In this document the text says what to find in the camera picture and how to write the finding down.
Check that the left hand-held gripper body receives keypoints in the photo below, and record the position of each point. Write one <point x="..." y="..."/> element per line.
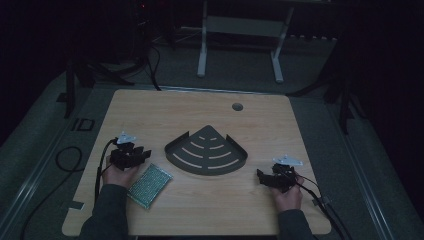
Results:
<point x="121" y="156"/>

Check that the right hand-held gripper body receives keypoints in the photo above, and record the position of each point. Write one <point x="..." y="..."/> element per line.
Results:
<point x="283" y="175"/>

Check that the green glittery scrubbing sponge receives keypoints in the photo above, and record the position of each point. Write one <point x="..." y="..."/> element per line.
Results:
<point x="150" y="185"/>

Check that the dark grey corner shelf rack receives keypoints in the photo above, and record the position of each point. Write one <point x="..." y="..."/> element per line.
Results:
<point x="206" y="154"/>

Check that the person's left hand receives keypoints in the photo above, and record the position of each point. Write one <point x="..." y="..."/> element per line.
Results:
<point x="117" y="176"/>

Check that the person's right hand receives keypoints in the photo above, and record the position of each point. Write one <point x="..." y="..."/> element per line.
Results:
<point x="289" y="199"/>

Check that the black tripod stand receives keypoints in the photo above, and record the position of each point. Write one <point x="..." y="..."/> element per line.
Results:
<point x="87" y="75"/>
<point x="340" y="96"/>

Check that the white metal desk frame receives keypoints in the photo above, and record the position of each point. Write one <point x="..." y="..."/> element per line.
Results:
<point x="241" y="26"/>

